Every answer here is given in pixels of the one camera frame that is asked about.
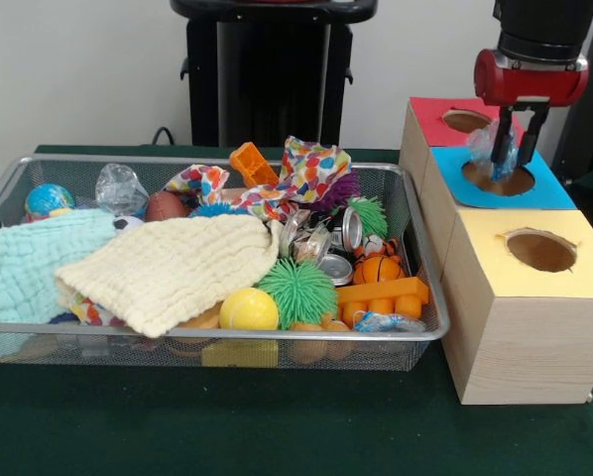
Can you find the bottle with blue label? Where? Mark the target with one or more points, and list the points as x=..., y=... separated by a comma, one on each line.
x=481, y=146
x=386, y=322

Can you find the orange toy basketball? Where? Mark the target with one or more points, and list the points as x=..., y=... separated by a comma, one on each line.
x=378, y=270

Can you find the mint waffle cloth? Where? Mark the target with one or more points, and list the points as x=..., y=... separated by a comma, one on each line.
x=24, y=268

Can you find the long orange toy block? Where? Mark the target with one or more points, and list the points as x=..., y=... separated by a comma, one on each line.
x=391, y=290

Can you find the wooden box with three holes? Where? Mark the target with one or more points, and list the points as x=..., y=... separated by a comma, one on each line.
x=524, y=347

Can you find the cream waffle cloth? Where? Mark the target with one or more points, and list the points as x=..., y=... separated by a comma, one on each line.
x=177, y=268

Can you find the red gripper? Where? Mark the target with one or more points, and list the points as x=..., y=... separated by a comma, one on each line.
x=529, y=86

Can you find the blue globe ball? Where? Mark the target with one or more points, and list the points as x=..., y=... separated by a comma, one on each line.
x=48, y=201

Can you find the colourful dotted cloth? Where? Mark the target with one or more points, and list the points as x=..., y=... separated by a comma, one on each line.
x=311, y=168

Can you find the yellow ball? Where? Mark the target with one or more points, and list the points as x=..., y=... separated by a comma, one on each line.
x=248, y=308

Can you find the large green spiky ball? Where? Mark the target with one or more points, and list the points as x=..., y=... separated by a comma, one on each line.
x=299, y=290

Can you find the silver mesh bin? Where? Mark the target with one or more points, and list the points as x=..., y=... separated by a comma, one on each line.
x=128, y=353

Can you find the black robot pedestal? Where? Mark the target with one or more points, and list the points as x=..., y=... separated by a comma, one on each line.
x=272, y=74

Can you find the dark green table cloth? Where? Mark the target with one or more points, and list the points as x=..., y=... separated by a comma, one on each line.
x=276, y=421

